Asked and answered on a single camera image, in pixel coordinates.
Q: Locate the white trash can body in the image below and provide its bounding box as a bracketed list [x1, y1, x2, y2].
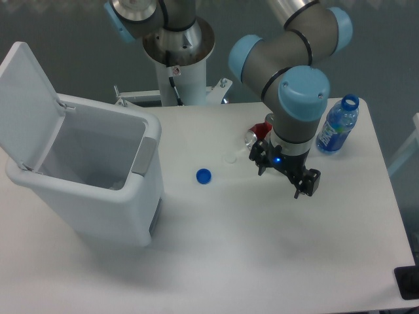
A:
[6, 95, 164, 247]

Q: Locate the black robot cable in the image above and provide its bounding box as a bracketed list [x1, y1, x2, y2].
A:
[165, 50, 184, 107]

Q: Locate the white frame at right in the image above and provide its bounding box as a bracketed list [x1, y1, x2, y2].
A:
[387, 113, 418, 177]

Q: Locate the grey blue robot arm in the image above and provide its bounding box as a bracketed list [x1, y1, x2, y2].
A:
[104, 1, 353, 196]

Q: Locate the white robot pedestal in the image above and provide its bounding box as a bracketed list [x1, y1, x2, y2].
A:
[113, 16, 233, 107]

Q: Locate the white trash can lid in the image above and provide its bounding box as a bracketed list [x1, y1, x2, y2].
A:
[1, 42, 66, 171]

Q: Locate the blue plastic bottle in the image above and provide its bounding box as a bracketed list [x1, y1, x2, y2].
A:
[316, 94, 359, 154]

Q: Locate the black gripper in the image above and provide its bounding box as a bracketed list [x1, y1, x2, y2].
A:
[249, 140, 321, 199]

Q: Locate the blue bottle cap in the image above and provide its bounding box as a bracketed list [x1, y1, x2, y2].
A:
[196, 168, 212, 184]

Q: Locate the crushed red soda can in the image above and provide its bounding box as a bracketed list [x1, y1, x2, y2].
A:
[244, 113, 274, 150]

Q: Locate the black device at edge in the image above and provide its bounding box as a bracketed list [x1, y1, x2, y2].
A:
[394, 266, 418, 300]

